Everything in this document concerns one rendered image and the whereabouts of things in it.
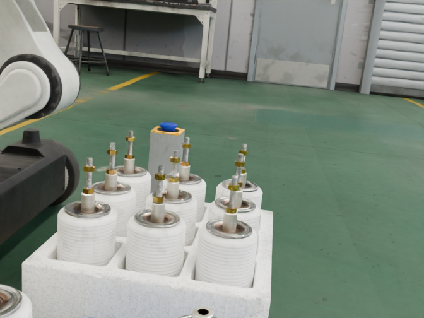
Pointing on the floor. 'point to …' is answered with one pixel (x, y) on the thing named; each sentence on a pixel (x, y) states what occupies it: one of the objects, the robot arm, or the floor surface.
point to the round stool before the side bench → (88, 47)
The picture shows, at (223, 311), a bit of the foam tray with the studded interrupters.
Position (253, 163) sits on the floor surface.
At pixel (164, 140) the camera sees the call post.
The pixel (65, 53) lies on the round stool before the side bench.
